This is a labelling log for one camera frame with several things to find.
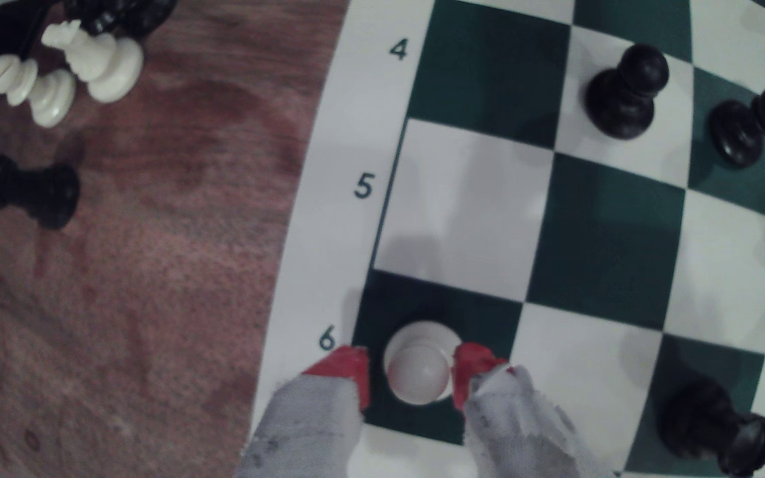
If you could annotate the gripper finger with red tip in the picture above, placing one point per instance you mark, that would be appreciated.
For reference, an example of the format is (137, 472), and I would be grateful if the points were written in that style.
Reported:
(515, 425)
(309, 425)

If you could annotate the white chess pawn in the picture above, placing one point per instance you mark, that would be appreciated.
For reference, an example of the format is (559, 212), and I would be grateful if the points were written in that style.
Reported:
(419, 372)

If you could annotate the black chess rook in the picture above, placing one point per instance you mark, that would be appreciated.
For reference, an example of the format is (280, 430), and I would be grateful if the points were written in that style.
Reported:
(694, 418)

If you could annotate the green white chess mat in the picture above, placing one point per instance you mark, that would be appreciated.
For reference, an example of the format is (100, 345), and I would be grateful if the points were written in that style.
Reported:
(462, 212)

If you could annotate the black chess pawn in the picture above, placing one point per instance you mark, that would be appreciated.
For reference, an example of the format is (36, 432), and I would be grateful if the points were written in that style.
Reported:
(621, 106)
(734, 136)

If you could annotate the black chess piece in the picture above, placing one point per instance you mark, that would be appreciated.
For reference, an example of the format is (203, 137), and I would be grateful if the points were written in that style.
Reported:
(44, 192)
(120, 13)

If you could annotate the white chess piece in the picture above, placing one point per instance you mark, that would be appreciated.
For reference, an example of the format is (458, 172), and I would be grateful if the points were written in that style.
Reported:
(107, 66)
(47, 99)

